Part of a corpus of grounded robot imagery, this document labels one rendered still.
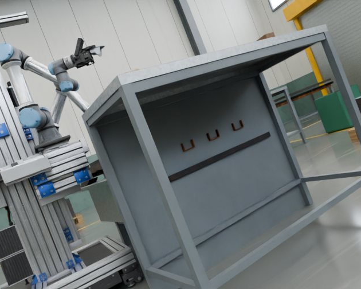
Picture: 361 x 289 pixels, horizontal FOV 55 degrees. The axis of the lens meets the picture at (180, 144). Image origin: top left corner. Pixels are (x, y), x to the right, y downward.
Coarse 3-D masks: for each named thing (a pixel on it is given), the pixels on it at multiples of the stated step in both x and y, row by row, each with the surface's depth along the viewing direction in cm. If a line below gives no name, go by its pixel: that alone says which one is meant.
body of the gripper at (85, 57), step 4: (80, 52) 207; (84, 52) 207; (88, 52) 207; (72, 56) 207; (76, 56) 208; (80, 56) 208; (84, 56) 206; (88, 56) 206; (92, 56) 211; (72, 60) 206; (76, 60) 208; (80, 60) 208; (84, 60) 205; (88, 60) 206; (92, 60) 209; (76, 64) 207; (80, 64) 209; (84, 64) 209; (88, 64) 212
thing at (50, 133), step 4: (44, 128) 219; (48, 128) 220; (52, 128) 222; (40, 132) 220; (44, 132) 219; (48, 132) 219; (52, 132) 220; (56, 132) 223; (40, 136) 219; (44, 136) 218; (48, 136) 218; (52, 136) 219; (56, 136) 220; (60, 136) 223; (40, 140) 219; (44, 140) 217; (48, 140) 217
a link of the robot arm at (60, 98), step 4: (56, 88) 278; (60, 92) 277; (56, 96) 279; (60, 96) 279; (64, 96) 280; (56, 100) 279; (60, 100) 279; (64, 100) 281; (56, 104) 279; (60, 104) 280; (52, 108) 280; (56, 108) 279; (60, 108) 280; (52, 112) 279; (56, 112) 279; (60, 112) 282; (52, 116) 279; (56, 116) 280; (60, 116) 284; (56, 120) 281; (56, 124) 281; (56, 128) 281
